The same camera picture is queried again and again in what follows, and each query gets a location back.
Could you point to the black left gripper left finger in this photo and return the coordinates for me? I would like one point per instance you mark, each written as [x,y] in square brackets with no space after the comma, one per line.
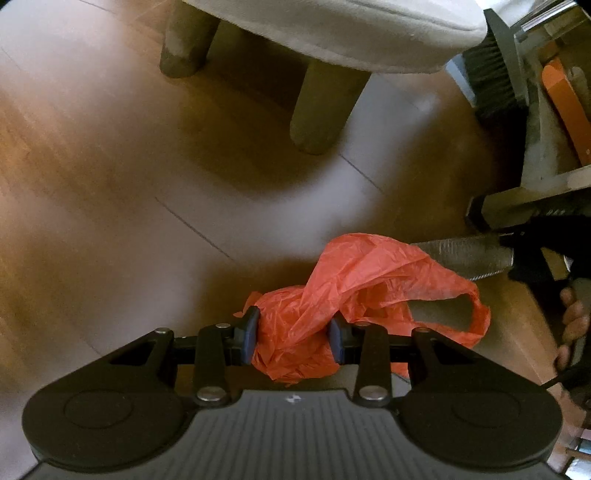
[244,337]

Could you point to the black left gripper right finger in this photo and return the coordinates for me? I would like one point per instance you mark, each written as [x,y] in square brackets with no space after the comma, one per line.
[343,342]

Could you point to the red plastic bag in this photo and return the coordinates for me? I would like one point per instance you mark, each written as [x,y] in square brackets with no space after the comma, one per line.
[365,278]

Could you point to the person's right hand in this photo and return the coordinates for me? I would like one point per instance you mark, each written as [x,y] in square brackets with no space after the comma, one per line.
[576,320]

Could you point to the black hand brush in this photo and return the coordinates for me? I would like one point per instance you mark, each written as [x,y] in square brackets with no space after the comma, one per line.
[495,69]

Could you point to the white upholstered stool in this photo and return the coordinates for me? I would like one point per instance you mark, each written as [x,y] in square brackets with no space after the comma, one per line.
[346,42]

